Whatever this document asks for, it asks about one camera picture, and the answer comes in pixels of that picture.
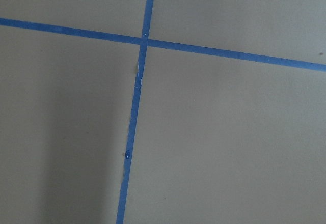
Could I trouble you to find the blue tape grid lines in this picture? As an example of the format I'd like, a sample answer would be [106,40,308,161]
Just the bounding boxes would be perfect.
[1,0,325,223]

